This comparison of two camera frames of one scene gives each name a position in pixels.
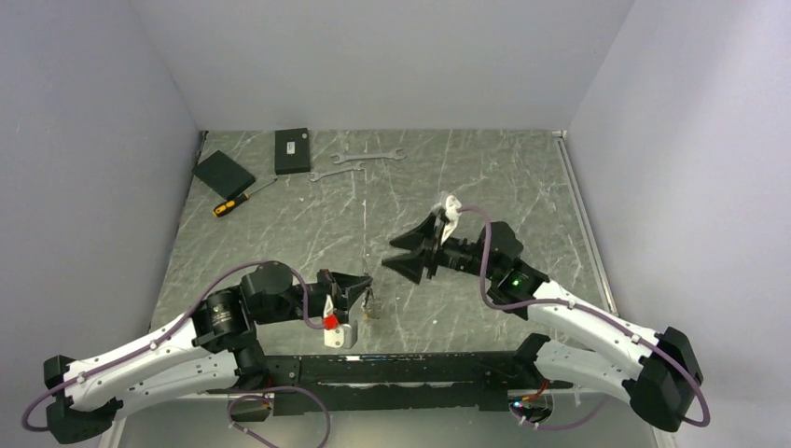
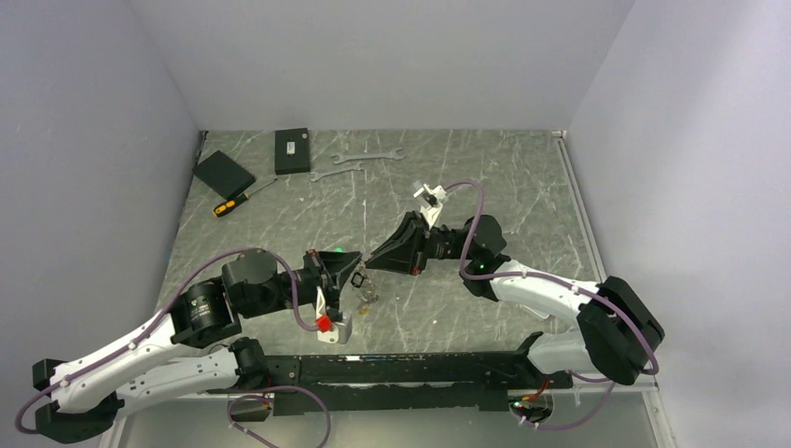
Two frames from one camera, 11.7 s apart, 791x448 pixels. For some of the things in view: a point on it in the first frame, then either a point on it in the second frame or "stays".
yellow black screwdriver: x=220 y=209 stays
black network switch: x=291 y=151 stays
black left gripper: x=333 y=283 -> x=330 y=277
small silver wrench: x=318 y=176 stays
